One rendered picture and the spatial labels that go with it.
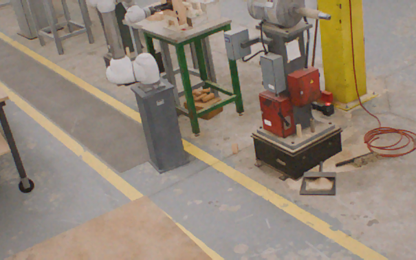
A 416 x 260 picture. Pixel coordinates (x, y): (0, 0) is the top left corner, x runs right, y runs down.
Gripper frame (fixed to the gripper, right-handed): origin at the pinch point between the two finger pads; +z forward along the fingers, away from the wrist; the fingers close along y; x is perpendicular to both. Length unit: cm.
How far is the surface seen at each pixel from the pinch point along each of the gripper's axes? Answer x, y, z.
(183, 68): -48, 26, -12
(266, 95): -54, 118, 5
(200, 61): -72, -30, 37
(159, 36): -23.4, -0.4, -14.7
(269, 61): -24, 127, 5
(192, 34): -22.2, 25.5, 2.7
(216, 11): -14.5, 13.7, 36.7
